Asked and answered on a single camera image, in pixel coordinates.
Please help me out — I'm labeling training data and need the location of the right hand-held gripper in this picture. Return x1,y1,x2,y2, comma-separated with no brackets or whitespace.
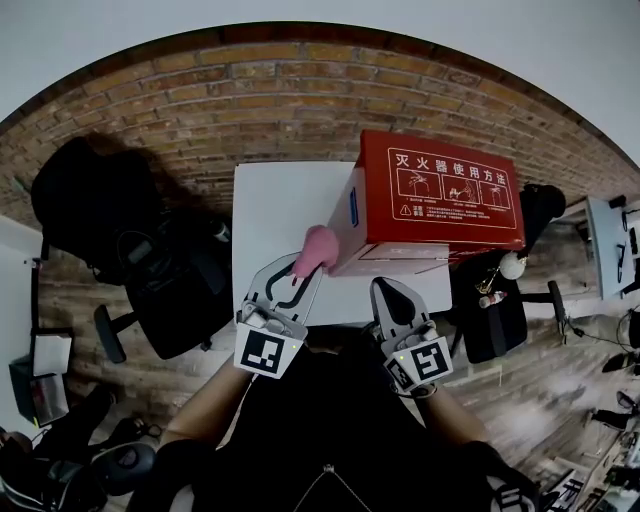
369,276,454,397

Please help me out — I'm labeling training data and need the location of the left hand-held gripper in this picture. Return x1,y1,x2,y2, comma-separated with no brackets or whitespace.
233,252,324,379

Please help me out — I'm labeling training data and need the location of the pink cloth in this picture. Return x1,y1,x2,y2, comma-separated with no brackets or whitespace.
291,224,342,287

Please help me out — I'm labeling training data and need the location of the red fire extinguisher box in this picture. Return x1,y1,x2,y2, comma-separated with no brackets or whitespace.
327,128,526,279

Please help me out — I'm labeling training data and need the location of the person's right forearm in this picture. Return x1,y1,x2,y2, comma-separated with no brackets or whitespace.
419,383,489,447

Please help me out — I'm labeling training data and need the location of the person's left forearm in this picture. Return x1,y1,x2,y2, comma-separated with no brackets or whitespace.
159,359,252,451

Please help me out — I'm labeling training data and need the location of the person's black clothing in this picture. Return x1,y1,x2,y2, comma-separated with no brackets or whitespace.
129,339,542,512

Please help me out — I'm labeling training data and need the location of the white round plush toy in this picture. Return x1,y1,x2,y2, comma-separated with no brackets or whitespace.
499,251,526,280

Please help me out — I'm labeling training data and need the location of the black office chair with bags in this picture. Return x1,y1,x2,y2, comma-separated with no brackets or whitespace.
29,137,234,364

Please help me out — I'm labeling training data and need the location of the white office desk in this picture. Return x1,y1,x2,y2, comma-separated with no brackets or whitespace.
584,195,640,301

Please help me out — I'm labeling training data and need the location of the black box with papers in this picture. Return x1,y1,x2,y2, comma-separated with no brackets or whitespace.
8,327,76,427

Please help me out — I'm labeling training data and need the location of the silver chain necklace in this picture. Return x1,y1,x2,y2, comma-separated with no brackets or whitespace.
287,463,374,512

